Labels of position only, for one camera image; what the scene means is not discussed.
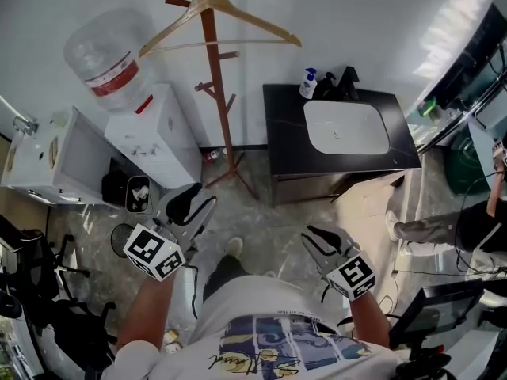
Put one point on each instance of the black bag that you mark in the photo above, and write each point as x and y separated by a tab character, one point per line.
114	188

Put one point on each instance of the person's white printed shirt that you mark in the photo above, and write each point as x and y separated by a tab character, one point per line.
257	303

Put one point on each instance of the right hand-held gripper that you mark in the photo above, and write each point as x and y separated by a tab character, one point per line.
352	277

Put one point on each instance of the green bin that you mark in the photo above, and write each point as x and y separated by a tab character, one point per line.
465	164

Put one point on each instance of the white low cabinet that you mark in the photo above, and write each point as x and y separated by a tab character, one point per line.
39	160

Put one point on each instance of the black mesh wastebasket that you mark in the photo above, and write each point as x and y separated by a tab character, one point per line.
120	240

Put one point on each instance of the white sink basin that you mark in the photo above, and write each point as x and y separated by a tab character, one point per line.
344	127

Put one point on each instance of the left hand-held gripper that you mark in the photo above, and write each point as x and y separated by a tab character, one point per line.
154	257

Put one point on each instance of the person's left forearm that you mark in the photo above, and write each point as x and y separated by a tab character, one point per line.
146	311

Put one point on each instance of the white soap pump bottle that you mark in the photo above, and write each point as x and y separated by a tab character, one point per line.
308	85

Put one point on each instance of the dark framed glass partition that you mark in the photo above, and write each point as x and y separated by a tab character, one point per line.
471	65

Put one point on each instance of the person's black trousers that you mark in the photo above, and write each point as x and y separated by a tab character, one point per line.
226	275

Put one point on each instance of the wooden hanger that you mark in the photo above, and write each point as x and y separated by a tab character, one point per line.
237	12

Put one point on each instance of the white water dispenser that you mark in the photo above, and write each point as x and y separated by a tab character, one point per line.
166	141

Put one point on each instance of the person's white shoe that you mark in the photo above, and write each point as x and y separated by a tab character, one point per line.
270	274
235	247

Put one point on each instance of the red drink can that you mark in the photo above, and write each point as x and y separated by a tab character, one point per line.
212	154

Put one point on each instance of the dark vanity cabinet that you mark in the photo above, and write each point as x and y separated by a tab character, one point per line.
285	141

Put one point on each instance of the person's right forearm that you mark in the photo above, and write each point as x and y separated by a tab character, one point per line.
368	319

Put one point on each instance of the small white box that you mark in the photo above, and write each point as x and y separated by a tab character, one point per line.
172	340

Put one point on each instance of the clear water jug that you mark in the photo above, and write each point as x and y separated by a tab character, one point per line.
107	58

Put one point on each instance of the black office chair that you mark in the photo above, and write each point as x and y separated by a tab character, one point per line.
31	271

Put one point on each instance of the small green box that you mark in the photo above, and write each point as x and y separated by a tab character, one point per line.
428	107

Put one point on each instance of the brown branch coat rack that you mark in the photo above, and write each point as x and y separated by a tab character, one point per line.
216	105

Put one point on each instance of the black faucet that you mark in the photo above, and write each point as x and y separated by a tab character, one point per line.
348	83

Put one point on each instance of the light wooden board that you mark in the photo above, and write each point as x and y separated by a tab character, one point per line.
368	232

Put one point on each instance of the white trash bin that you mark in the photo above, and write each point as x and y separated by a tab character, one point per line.
138	194

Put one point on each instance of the black pump bottle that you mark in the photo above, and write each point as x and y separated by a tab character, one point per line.
326	87

